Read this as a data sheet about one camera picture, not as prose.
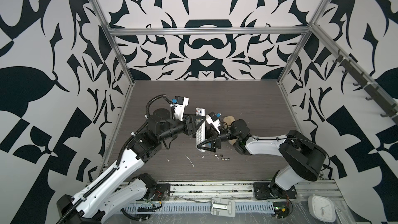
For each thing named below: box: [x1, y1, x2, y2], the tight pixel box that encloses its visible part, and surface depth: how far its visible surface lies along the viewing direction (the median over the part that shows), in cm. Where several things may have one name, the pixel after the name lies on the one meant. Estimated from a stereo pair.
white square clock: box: [307, 194, 336, 223], surface depth 69 cm
